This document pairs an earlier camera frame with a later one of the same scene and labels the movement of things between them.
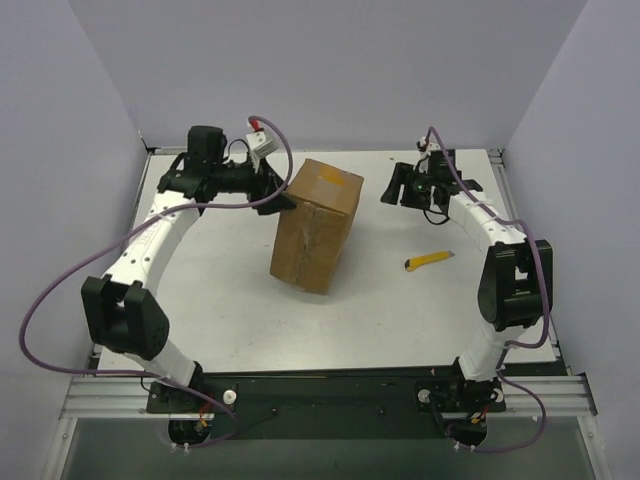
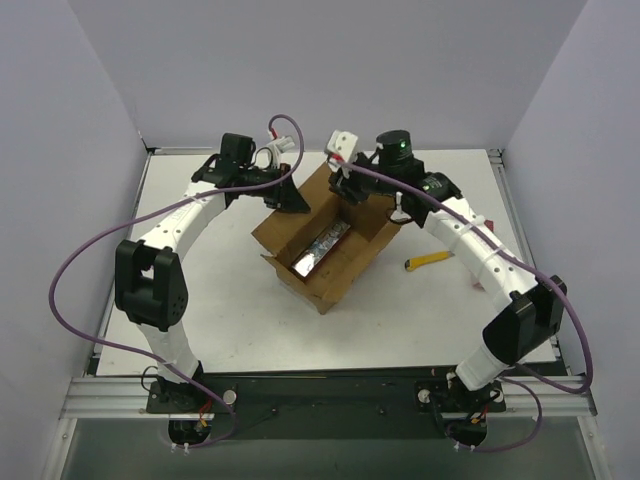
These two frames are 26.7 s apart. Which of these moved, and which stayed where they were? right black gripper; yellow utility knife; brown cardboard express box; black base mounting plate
Moved: right black gripper; brown cardboard express box
Stayed: yellow utility knife; black base mounting plate
